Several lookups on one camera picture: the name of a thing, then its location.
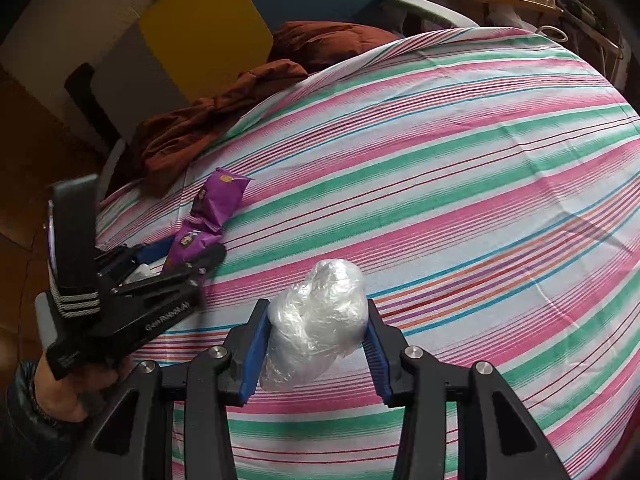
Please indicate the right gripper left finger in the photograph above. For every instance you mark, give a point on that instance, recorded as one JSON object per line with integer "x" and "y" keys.
{"x": 132, "y": 438}

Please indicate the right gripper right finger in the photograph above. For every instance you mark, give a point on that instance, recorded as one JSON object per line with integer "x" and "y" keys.
{"x": 497, "y": 437}

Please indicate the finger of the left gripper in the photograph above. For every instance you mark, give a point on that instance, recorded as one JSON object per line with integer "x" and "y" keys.
{"x": 128, "y": 258}
{"x": 186, "y": 279}

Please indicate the purple snack packet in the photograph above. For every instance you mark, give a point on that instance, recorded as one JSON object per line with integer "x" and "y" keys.
{"x": 195, "y": 236}
{"x": 217, "y": 200}

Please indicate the white plastic bag ball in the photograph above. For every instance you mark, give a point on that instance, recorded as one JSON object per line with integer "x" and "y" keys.
{"x": 313, "y": 323}

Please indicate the person's left hand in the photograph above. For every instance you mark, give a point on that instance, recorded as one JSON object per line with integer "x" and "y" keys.
{"x": 60, "y": 399}

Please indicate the rust red quilt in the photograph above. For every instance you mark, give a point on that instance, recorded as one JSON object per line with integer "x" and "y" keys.
{"x": 166, "y": 144}

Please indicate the yellow blue headboard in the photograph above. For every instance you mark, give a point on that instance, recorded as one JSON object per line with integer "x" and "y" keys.
{"x": 203, "y": 45}

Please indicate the striped bed sheet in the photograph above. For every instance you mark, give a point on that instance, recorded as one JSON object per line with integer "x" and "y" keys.
{"x": 485, "y": 181}

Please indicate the left gripper tracker mount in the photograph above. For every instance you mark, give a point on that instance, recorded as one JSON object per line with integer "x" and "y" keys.
{"x": 71, "y": 239}

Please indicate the white bed frame rail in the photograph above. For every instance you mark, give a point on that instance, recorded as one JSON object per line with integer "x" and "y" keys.
{"x": 434, "y": 13}

